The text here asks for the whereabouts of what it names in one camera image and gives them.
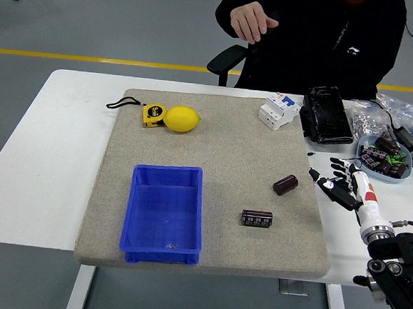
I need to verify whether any person's hand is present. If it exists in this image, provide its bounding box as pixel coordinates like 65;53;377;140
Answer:
228;0;280;46

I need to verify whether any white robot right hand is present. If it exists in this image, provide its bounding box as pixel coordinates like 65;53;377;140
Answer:
304;154;395;238

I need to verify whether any black plastic-wrapped box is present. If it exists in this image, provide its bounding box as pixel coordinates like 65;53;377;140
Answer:
296;83;358;148

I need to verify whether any blue plastic box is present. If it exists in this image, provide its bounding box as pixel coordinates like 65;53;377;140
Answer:
117;161;209;269

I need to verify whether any light blue bowl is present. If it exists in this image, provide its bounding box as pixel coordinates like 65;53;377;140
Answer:
354;133;413;186

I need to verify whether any green plastic connector pile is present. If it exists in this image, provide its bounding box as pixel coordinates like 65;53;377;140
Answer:
384;149;410;168

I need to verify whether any person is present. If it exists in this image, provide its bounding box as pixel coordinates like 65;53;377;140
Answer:
209;0;409;105

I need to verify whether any grey pen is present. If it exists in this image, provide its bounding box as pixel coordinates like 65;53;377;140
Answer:
385;123;398;143

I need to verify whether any black power adapter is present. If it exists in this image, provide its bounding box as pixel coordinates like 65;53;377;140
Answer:
394;125;413;153

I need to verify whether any clear bag of metal washers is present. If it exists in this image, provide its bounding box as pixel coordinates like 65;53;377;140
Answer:
347;98;392;141

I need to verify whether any white circuit breaker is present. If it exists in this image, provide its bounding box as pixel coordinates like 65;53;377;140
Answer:
257;90;303;134

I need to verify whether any clear bag of blue parts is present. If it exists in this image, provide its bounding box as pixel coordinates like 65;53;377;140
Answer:
373;92;413;140

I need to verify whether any grey-brown felt mat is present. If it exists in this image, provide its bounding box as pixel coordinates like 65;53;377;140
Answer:
73;83;344;285

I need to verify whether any yellow lemon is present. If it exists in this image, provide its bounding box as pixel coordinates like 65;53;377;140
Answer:
162;103;203;135

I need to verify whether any yellow tape measure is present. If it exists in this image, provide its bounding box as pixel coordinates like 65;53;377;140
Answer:
103;94;168;130

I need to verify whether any thin black adapter cord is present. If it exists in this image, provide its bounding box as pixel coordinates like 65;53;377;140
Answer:
308;151;363;165

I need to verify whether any metal table bracket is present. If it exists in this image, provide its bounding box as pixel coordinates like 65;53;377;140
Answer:
276;278;310;298

